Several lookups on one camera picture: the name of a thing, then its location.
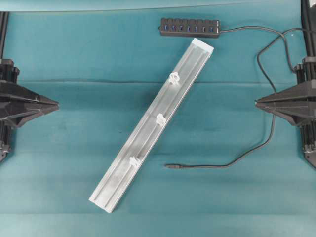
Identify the white ring near hub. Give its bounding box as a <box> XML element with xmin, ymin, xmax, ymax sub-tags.
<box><xmin>168</xmin><ymin>72</ymin><xmax>180</xmax><ymax>85</ymax></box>

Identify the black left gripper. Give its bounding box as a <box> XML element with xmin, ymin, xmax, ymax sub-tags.
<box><xmin>0</xmin><ymin>58</ymin><xmax>61</xmax><ymax>149</ymax></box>

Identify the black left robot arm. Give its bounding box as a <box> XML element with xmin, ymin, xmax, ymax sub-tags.
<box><xmin>0</xmin><ymin>59</ymin><xmax>59</xmax><ymax>160</ymax></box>

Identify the aluminium rail profile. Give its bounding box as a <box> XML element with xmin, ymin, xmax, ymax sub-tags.
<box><xmin>89</xmin><ymin>38</ymin><xmax>214</xmax><ymax>213</ymax></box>

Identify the black right frame post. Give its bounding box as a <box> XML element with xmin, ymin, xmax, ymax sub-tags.
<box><xmin>301</xmin><ymin>0</ymin><xmax>316</xmax><ymax>56</ymax></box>

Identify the black left frame post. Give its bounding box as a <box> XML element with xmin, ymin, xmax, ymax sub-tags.
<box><xmin>0</xmin><ymin>11</ymin><xmax>9</xmax><ymax>59</ymax></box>

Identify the black frame post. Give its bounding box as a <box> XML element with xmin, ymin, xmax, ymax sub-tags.
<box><xmin>0</xmin><ymin>11</ymin><xmax>9</xmax><ymax>59</ymax></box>
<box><xmin>301</xmin><ymin>0</ymin><xmax>316</xmax><ymax>56</ymax></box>

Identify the black USB hub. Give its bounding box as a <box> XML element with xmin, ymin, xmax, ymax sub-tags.
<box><xmin>159</xmin><ymin>18</ymin><xmax>221</xmax><ymax>38</ymax></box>

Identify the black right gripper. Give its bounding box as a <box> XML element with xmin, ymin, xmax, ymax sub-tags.
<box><xmin>255</xmin><ymin>57</ymin><xmax>316</xmax><ymax>126</ymax></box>

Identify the black USB cable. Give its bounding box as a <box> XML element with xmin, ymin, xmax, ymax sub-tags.
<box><xmin>165</xmin><ymin>27</ymin><xmax>309</xmax><ymax>170</ymax></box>

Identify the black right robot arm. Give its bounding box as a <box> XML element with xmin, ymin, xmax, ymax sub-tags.
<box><xmin>255</xmin><ymin>57</ymin><xmax>316</xmax><ymax>167</ymax></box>

